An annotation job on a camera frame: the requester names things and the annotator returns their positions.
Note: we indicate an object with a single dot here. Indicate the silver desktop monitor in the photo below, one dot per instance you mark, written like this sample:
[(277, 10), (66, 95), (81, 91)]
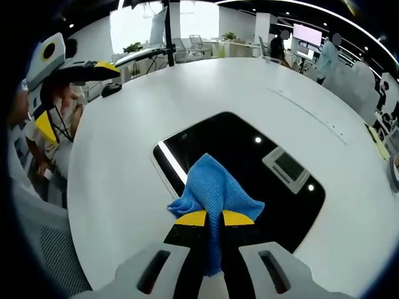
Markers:
[(157, 28)]

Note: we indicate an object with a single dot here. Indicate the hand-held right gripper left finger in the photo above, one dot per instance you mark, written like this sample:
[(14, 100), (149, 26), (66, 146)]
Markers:
[(156, 264)]

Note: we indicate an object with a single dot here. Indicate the yellow-green paper sheet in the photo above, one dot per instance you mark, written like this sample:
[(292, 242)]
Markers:
[(378, 140)]

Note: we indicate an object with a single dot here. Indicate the grey mesh office chair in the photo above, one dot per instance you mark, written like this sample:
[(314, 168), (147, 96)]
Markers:
[(62, 261)]

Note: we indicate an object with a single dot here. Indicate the green potted plant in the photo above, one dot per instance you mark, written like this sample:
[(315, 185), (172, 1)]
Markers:
[(132, 47), (229, 36)]

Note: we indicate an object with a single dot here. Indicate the pink wall screen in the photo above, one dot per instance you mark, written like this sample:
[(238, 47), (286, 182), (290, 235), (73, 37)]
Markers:
[(307, 35)]

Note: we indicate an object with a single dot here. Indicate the person's right hand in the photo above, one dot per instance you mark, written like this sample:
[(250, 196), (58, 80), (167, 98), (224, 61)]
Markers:
[(213, 286)]

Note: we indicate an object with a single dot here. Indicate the blue cleaning cloth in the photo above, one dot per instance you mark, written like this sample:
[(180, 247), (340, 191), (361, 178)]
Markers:
[(212, 187)]

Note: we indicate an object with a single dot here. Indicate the small black device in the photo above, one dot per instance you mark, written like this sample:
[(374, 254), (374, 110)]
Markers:
[(111, 89)]

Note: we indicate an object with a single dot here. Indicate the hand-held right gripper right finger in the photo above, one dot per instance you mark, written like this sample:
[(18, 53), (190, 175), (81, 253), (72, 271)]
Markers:
[(274, 264)]

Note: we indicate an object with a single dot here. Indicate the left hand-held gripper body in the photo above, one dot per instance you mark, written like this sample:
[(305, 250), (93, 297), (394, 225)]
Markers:
[(39, 71)]

